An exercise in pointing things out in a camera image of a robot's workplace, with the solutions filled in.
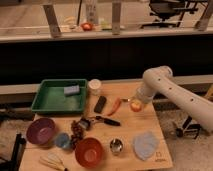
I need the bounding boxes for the red yellow apple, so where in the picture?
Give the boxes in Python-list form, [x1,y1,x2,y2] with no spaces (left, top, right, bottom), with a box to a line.
[130,102,142,112]

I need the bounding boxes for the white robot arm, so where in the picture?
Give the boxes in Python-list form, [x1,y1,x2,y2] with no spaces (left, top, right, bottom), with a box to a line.
[135,66,213,132]

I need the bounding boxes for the small metal cup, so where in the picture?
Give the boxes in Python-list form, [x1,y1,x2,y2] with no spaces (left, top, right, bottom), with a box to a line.
[110,138,123,155]

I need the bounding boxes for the small blue cup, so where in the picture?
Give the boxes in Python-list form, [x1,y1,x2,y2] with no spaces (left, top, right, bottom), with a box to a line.
[54,133,70,149]

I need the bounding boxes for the black rectangular block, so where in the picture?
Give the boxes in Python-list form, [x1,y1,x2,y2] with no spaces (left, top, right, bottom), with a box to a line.
[94,96,107,113]

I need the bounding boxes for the orange carrot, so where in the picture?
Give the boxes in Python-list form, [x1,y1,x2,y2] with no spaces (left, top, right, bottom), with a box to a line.
[107,98,122,116]

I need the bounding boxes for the blue sponge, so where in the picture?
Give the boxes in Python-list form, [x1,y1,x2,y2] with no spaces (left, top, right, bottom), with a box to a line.
[64,85,80,96]

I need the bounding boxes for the metal binder clip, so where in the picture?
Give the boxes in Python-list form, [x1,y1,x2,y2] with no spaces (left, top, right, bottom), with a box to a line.
[79,117,91,130]

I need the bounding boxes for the dark grape bunch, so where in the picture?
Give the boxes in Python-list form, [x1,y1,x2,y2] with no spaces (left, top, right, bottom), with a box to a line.
[70,121,84,149]

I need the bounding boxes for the green plastic tray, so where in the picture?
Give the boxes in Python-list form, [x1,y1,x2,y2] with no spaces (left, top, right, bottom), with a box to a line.
[31,79,87,114]

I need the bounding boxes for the red object on ledge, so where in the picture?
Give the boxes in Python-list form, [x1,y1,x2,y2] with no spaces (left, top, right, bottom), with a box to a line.
[81,22,93,31]

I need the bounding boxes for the red orange bowl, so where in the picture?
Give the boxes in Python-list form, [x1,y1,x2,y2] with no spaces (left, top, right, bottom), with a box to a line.
[75,137,103,169]

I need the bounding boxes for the light blue cloth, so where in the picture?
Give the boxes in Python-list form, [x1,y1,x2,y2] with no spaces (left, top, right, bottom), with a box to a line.
[133,131,159,160]

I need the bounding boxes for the purple bowl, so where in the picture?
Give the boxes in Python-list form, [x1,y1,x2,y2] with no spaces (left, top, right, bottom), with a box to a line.
[26,118,56,145]

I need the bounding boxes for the black floor stand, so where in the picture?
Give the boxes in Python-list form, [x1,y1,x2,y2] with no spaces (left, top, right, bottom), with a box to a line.
[175,116,201,139]

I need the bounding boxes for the black office chair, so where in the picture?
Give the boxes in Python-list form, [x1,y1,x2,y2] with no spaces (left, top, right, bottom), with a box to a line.
[141,0,207,28]

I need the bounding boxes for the wooden yellow stand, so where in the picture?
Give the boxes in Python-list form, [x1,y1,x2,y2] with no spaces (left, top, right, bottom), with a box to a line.
[204,84,213,102]

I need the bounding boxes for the black handled tool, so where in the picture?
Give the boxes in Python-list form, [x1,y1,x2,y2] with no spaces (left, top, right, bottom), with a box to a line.
[95,116,121,126]

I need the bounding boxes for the black chair frame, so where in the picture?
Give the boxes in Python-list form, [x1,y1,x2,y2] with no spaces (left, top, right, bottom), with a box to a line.
[0,133,26,171]

